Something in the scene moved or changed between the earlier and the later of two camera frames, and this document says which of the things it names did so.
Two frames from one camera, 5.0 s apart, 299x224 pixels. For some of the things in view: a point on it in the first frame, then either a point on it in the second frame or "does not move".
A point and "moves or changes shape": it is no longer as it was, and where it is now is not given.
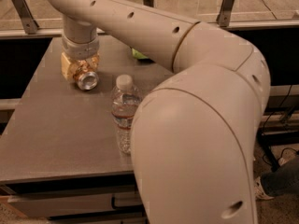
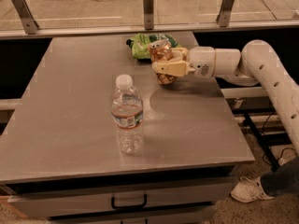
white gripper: x=80 y=50 → x=201 y=61
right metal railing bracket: x=223 y=17 does not move
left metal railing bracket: x=25 y=14 does not move
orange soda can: x=85 y=78 moves or changes shape
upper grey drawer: x=51 y=205 does not move
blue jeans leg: x=285 y=180 does not move
